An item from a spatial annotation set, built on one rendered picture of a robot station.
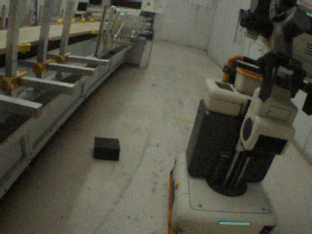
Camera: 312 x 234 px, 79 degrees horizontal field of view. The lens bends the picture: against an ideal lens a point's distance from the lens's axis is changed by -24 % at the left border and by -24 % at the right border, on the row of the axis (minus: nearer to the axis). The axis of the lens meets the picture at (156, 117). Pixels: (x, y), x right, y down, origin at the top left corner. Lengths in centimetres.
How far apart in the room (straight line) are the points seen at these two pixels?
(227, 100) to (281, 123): 34
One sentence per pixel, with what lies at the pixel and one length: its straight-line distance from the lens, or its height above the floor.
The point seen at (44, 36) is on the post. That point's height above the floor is 96.
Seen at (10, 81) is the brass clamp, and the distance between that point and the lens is 87.
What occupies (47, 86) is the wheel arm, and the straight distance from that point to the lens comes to 85.
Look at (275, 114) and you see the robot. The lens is 102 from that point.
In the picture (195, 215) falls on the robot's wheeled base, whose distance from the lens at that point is 117.
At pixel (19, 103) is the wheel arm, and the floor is 84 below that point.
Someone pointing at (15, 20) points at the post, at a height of 104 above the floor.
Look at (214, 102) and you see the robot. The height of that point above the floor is 74.
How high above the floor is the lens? 107
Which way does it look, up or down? 23 degrees down
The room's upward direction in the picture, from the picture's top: 12 degrees clockwise
